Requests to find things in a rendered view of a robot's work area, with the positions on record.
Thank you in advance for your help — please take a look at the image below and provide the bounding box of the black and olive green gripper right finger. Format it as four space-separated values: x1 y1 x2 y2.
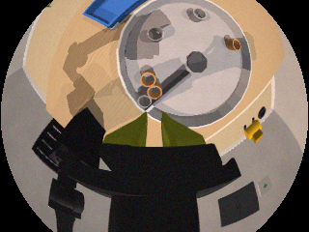
161 111 206 147

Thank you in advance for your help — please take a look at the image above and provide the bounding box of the blue crate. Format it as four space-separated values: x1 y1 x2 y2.
83 0 149 30

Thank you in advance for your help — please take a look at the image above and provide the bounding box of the grey metal bushing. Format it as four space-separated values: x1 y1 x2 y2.
188 8 207 22
138 90 152 108
147 26 164 43

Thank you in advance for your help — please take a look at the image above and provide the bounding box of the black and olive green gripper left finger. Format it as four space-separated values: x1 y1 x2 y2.
101 112 148 147

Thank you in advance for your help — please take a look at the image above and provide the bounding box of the bronze bushing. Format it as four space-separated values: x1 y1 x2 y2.
148 82 162 100
140 70 155 87
225 39 240 51

